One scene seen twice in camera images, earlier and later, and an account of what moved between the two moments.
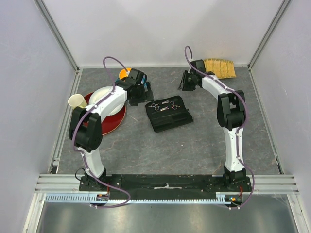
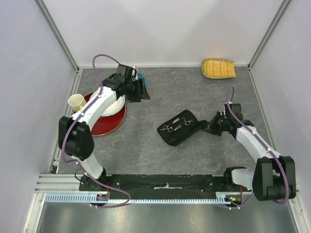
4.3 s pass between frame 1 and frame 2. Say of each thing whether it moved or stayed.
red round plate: stayed
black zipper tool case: moved
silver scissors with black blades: moved
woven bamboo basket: stayed
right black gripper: moved
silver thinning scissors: moved
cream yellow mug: stayed
